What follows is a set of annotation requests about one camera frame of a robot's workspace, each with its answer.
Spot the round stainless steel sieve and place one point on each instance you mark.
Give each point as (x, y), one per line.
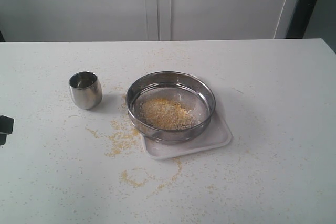
(135, 95)

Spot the stainless steel cup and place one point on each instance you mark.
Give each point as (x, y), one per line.
(85, 90)

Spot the yellow and white grain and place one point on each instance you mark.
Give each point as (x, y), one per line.
(166, 114)

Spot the white plastic tray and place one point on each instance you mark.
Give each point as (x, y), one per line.
(189, 145)

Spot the white cabinet doors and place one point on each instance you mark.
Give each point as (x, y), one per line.
(144, 20)

